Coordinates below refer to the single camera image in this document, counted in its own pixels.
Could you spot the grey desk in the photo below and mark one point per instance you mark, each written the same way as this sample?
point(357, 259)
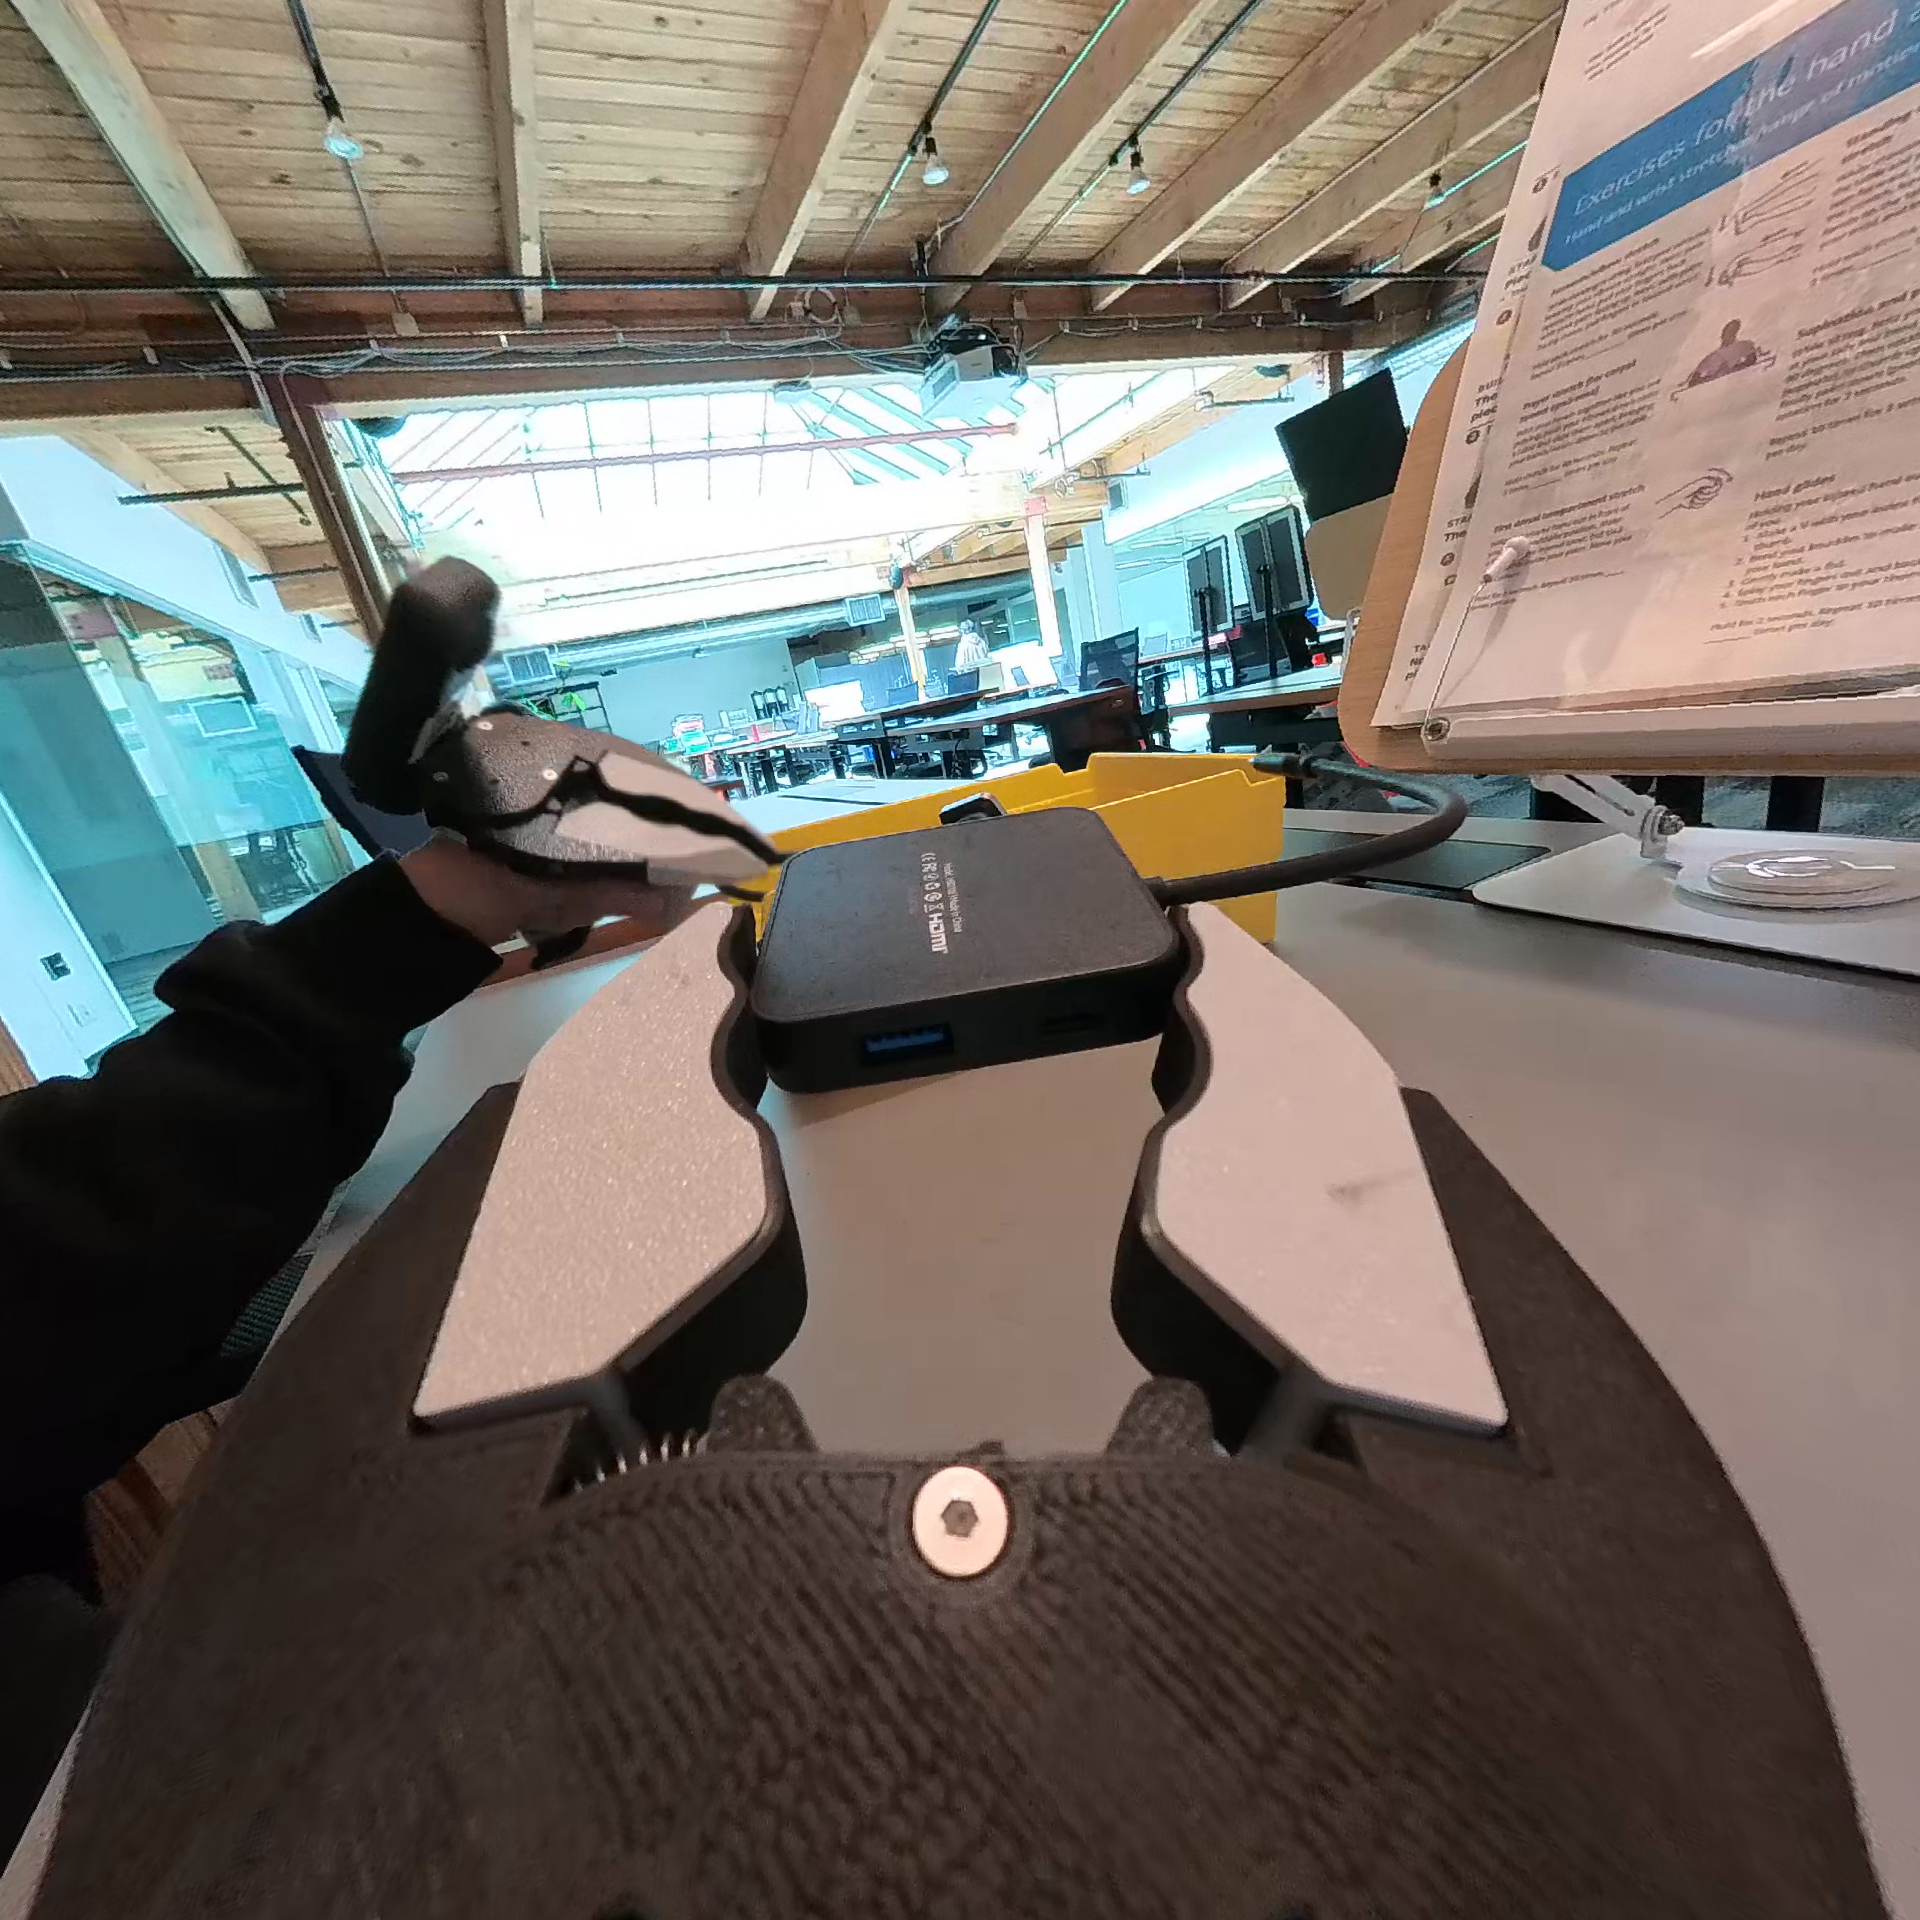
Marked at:
point(1651, 1125)

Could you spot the black tilted panel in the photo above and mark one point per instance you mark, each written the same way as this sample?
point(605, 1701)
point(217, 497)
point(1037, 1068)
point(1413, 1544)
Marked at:
point(1343, 441)

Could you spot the person's left forearm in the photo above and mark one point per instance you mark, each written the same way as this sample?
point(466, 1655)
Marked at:
point(225, 1125)

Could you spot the wooden document stand white base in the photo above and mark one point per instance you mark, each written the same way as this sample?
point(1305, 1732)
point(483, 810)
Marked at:
point(1651, 450)

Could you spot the yellow bin with divider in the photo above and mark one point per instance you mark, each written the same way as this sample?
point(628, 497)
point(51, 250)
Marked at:
point(1201, 826)

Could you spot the wooden table black legs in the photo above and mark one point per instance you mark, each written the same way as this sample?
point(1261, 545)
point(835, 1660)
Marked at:
point(960, 727)
point(1260, 692)

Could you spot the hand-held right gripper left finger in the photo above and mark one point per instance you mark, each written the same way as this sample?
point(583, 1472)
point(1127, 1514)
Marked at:
point(628, 1201)

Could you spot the ceiling projector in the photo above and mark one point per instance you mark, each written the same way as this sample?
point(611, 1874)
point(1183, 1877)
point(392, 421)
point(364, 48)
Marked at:
point(968, 372)

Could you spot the black monitor on stand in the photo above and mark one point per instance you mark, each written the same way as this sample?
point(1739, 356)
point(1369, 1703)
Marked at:
point(1272, 569)
point(1207, 593)

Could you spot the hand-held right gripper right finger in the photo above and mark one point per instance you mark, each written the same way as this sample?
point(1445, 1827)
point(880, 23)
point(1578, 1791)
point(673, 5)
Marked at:
point(1305, 1201)

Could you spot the black square usb hub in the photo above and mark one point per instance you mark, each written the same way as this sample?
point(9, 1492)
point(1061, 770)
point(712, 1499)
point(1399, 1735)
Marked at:
point(960, 915)

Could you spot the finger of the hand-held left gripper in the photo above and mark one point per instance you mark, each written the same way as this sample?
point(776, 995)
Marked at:
point(660, 781)
point(660, 855)

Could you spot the person's left hand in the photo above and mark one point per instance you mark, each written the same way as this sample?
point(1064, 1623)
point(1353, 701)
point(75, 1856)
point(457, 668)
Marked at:
point(511, 900)

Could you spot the black office chair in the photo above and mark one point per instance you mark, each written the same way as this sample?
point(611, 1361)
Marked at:
point(1108, 661)
point(329, 802)

